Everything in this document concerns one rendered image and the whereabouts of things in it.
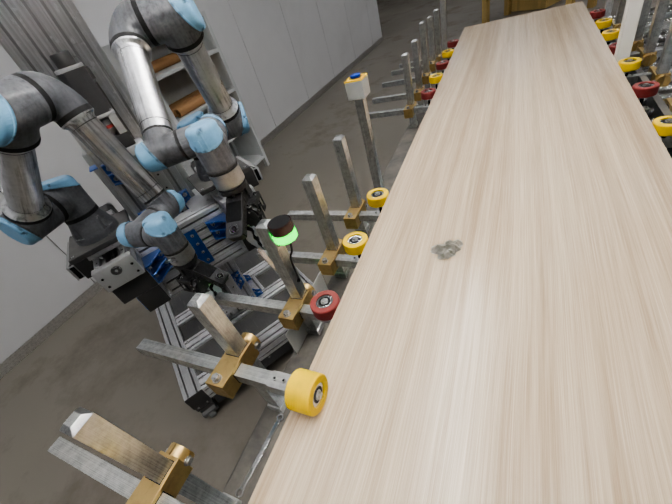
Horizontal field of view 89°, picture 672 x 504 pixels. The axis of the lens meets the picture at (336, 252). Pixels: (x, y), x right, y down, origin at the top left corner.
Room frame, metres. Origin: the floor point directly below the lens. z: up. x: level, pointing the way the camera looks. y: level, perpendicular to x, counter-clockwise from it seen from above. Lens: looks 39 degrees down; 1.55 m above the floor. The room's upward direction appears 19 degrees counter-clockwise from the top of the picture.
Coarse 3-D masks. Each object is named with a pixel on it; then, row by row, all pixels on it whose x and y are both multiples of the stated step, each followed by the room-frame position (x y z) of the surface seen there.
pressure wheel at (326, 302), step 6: (318, 294) 0.66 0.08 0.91; (324, 294) 0.65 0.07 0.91; (330, 294) 0.64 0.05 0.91; (336, 294) 0.63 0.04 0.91; (312, 300) 0.64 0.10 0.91; (318, 300) 0.64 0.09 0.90; (324, 300) 0.62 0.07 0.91; (330, 300) 0.62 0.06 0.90; (336, 300) 0.61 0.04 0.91; (312, 306) 0.62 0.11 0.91; (318, 306) 0.62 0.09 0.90; (324, 306) 0.61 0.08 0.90; (330, 306) 0.60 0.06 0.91; (336, 306) 0.60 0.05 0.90; (318, 312) 0.59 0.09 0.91; (324, 312) 0.59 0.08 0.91; (330, 312) 0.59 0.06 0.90; (318, 318) 0.60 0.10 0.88; (324, 318) 0.59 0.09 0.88; (330, 318) 0.59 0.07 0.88
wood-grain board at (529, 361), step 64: (448, 64) 2.21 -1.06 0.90; (512, 64) 1.83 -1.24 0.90; (576, 64) 1.54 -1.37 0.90; (448, 128) 1.36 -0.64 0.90; (512, 128) 1.17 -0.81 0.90; (576, 128) 1.02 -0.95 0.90; (640, 128) 0.89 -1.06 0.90; (448, 192) 0.91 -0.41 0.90; (512, 192) 0.80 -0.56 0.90; (576, 192) 0.70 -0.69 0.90; (640, 192) 0.62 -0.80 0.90; (384, 256) 0.72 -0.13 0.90; (512, 256) 0.56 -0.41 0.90; (576, 256) 0.50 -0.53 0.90; (640, 256) 0.44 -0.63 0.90; (384, 320) 0.51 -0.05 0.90; (448, 320) 0.45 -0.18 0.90; (512, 320) 0.40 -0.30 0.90; (576, 320) 0.35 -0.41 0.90; (640, 320) 0.31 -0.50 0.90; (384, 384) 0.36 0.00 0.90; (448, 384) 0.31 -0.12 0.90; (512, 384) 0.27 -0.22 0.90; (576, 384) 0.24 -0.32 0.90; (640, 384) 0.21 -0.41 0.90; (320, 448) 0.28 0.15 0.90; (384, 448) 0.24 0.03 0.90; (448, 448) 0.21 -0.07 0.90; (512, 448) 0.18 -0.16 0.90; (576, 448) 0.15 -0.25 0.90; (640, 448) 0.13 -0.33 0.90
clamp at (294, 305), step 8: (312, 288) 0.74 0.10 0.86; (304, 296) 0.70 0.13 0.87; (312, 296) 0.73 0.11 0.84; (288, 304) 0.70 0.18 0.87; (296, 304) 0.68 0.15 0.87; (296, 312) 0.66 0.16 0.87; (280, 320) 0.66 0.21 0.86; (288, 320) 0.64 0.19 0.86; (296, 320) 0.64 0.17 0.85; (288, 328) 0.65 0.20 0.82; (296, 328) 0.64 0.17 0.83
